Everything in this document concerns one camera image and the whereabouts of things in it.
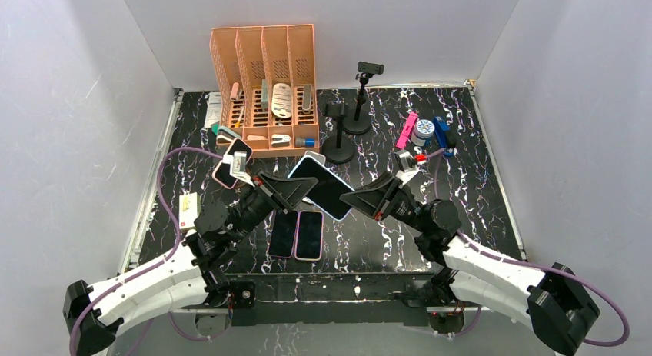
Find white paper packet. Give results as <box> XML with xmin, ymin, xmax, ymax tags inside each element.
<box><xmin>204</xmin><ymin>91</ymin><xmax>222</xmax><ymax>128</ymax></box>

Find orange plastic file organizer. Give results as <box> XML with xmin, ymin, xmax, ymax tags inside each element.
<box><xmin>209</xmin><ymin>24</ymin><xmax>320</xmax><ymax>158</ymax></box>

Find pink-cased tall smartphone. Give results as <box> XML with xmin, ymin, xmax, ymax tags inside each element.
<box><xmin>294</xmin><ymin>211</ymin><xmax>324</xmax><ymax>261</ymax></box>

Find magenta-edged black smartphone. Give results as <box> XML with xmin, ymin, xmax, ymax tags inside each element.
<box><xmin>267</xmin><ymin>211</ymin><xmax>298</xmax><ymax>258</ymax></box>

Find purple cable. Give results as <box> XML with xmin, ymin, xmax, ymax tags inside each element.
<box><xmin>422</xmin><ymin>148</ymin><xmax>630</xmax><ymax>348</ymax></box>
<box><xmin>68</xmin><ymin>146</ymin><xmax>228</xmax><ymax>356</ymax></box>

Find blue stapler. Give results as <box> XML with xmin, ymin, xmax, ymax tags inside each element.
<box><xmin>433</xmin><ymin>116</ymin><xmax>457</xmax><ymax>158</ymax></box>

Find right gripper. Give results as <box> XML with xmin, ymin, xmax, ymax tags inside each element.
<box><xmin>338</xmin><ymin>171</ymin><xmax>428</xmax><ymax>234</ymax></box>

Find white oval label tag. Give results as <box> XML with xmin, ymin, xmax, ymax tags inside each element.
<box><xmin>270</xmin><ymin>83</ymin><xmax>293</xmax><ymax>119</ymax></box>

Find white folding phone stand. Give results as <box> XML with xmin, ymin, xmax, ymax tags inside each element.
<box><xmin>304</xmin><ymin>150</ymin><xmax>326</xmax><ymax>165</ymax></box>

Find green white small box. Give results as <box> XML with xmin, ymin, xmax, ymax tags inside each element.
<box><xmin>261</xmin><ymin>79</ymin><xmax>269</xmax><ymax>112</ymax></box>

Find blue-edged smartphone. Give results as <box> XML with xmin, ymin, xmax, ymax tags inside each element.
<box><xmin>288</xmin><ymin>155</ymin><xmax>354</xmax><ymax>221</ymax></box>

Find grey bottle blue cap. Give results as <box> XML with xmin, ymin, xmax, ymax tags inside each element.
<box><xmin>294</xmin><ymin>137</ymin><xmax>316</xmax><ymax>148</ymax></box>

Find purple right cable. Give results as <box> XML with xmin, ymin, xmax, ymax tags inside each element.
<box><xmin>422</xmin><ymin>148</ymin><xmax>630</xmax><ymax>348</ymax></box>

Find small white blue bottle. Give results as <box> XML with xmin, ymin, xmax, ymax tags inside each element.
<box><xmin>411</xmin><ymin>119</ymin><xmax>435</xmax><ymax>147</ymax></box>

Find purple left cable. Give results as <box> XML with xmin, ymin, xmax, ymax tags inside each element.
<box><xmin>68</xmin><ymin>146</ymin><xmax>228</xmax><ymax>356</ymax></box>

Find black tall phone stand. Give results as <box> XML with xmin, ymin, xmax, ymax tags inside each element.
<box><xmin>343</xmin><ymin>62</ymin><xmax>384</xmax><ymax>135</ymax></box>

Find teal small box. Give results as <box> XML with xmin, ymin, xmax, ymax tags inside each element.
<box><xmin>211</xmin><ymin>123</ymin><xmax>241</xmax><ymax>143</ymax></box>

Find black round-base phone stand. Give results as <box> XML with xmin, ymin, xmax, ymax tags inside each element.
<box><xmin>321</xmin><ymin>102</ymin><xmax>357</xmax><ymax>165</ymax></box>

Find beige long stapler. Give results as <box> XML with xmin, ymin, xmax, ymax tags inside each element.
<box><xmin>301</xmin><ymin>84</ymin><xmax>312</xmax><ymax>111</ymax></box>

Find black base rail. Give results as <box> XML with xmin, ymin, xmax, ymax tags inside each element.
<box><xmin>178</xmin><ymin>272</ymin><xmax>481</xmax><ymax>336</ymax></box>

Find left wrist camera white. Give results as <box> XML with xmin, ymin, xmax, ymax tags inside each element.
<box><xmin>222</xmin><ymin>151</ymin><xmax>254</xmax><ymax>186</ymax></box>

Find small yellow white box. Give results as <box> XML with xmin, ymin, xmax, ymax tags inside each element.
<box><xmin>178</xmin><ymin>192</ymin><xmax>200</xmax><ymax>231</ymax></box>

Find pink highlighter marker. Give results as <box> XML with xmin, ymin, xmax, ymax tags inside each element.
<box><xmin>395</xmin><ymin>111</ymin><xmax>418</xmax><ymax>150</ymax></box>

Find pink eraser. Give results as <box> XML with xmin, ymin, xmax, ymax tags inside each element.
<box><xmin>229</xmin><ymin>82</ymin><xmax>241</xmax><ymax>101</ymax></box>

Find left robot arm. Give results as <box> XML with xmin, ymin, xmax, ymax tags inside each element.
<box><xmin>62</xmin><ymin>171</ymin><xmax>318</xmax><ymax>355</ymax></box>

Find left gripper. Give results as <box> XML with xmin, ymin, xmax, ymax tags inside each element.
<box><xmin>230</xmin><ymin>168</ymin><xmax>319</xmax><ymax>243</ymax></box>

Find white stapler in organizer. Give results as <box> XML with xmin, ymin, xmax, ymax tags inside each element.
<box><xmin>270</xmin><ymin>134</ymin><xmax>291</xmax><ymax>148</ymax></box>

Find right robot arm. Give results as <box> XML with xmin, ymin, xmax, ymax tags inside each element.
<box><xmin>340</xmin><ymin>172</ymin><xmax>600</xmax><ymax>355</ymax></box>

